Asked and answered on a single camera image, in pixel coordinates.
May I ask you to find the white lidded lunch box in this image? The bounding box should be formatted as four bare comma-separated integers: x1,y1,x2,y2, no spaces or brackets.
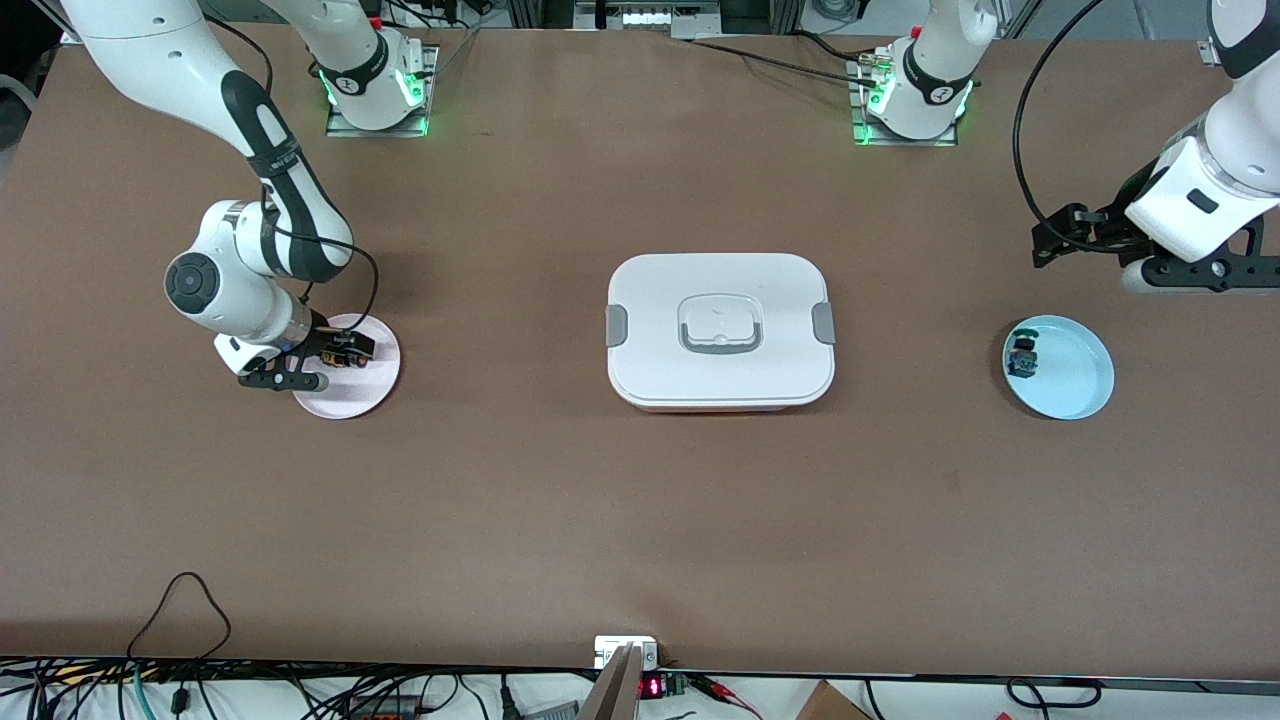
605,252,836,414

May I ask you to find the small white socket box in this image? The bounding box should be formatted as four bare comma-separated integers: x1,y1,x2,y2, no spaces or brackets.
594,636,661,670

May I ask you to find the white round plate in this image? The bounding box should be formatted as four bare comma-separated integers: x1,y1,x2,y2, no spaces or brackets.
293,313,402,420

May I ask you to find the light blue round plate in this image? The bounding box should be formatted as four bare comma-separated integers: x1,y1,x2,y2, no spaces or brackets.
1002,315,1116,421

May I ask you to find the black orange power strip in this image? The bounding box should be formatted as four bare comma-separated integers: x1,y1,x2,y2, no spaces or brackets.
344,693,427,720

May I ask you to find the aluminium profile bar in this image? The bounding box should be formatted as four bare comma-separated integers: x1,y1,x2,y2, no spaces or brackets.
578,643,647,720

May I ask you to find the white lit rack device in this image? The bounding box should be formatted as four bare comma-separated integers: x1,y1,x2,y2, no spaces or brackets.
575,0,722,32

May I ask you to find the red clip test lead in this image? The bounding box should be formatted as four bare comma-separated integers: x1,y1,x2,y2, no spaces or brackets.
694,675,764,720

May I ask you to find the brown cardboard piece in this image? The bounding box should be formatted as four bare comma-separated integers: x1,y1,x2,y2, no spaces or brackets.
795,680,872,720

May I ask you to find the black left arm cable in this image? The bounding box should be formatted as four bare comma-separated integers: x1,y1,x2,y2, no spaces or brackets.
1013,0,1143,257

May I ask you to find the blue green switch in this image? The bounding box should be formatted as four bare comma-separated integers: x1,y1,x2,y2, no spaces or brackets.
1006,327,1042,380

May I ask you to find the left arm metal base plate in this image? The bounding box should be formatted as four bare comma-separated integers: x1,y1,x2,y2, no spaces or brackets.
849,56,960,149

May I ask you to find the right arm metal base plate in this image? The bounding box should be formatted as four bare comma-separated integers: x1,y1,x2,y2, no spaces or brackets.
324,44,440,139

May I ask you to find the black looped cable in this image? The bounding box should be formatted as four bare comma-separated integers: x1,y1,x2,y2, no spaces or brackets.
127,572,233,713

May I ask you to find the black cable across table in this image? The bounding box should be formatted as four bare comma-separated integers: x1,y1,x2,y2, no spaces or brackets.
685,32,883,87

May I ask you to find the black coiled floor cable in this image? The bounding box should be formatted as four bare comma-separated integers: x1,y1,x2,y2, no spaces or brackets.
1005,677,1104,712

